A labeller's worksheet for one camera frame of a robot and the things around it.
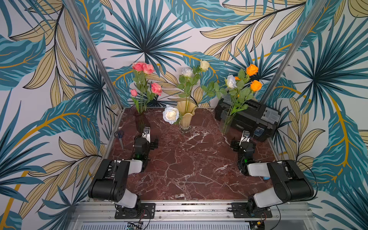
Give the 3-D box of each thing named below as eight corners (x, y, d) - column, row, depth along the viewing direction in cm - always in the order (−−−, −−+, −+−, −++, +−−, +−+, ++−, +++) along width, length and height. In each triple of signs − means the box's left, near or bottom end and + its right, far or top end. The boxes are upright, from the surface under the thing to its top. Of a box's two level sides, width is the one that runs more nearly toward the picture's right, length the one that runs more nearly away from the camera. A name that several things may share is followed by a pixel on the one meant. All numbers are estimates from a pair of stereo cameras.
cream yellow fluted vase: (182, 135, 104) (182, 116, 87) (177, 122, 112) (176, 101, 95) (196, 132, 106) (199, 112, 89) (190, 119, 114) (192, 98, 97)
